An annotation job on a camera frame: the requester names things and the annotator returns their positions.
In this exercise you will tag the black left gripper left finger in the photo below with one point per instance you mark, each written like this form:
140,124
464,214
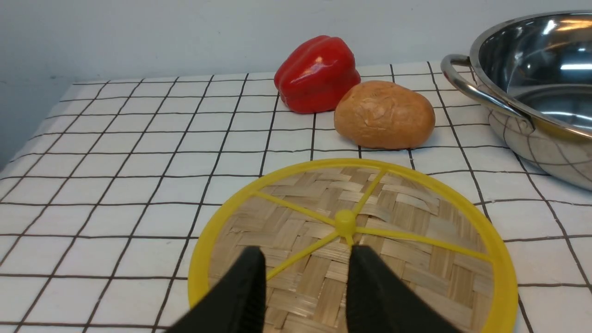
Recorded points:
236,304

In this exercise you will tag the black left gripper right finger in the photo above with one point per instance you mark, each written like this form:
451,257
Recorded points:
377,301

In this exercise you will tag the white checkered tablecloth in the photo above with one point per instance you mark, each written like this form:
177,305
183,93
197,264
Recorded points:
101,208

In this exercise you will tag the stainless steel pot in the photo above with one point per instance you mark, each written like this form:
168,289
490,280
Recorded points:
533,74

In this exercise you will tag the red bell pepper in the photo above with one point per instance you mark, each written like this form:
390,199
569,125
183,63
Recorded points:
316,75

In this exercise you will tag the brown potato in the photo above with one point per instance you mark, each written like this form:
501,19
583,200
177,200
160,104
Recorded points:
384,115

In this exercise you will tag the yellow bamboo steamer lid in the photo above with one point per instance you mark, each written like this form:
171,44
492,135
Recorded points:
318,223

